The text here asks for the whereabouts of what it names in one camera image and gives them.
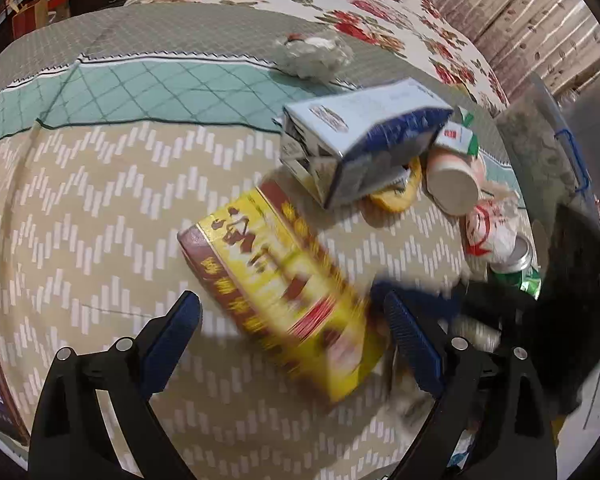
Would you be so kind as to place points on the crumpled white plastic wrapper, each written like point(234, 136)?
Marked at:
point(312, 55)

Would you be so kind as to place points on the small white green carton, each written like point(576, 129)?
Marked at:
point(457, 135)

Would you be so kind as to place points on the white red plastic bag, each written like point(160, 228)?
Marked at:
point(487, 232)

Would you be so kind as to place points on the white paper cup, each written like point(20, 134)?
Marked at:
point(452, 182)

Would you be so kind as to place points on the yellow red carton box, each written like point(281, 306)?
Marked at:
point(280, 280)

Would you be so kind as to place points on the brown paper bag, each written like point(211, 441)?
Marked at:
point(30, 17)

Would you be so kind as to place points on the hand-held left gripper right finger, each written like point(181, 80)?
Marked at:
point(411, 340)

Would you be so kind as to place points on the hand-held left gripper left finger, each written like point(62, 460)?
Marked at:
point(176, 330)

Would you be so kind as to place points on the blue white carton box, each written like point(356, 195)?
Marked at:
point(365, 125)

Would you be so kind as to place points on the green drink can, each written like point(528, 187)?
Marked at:
point(524, 262)

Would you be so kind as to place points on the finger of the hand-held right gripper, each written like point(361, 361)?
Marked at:
point(415, 296)

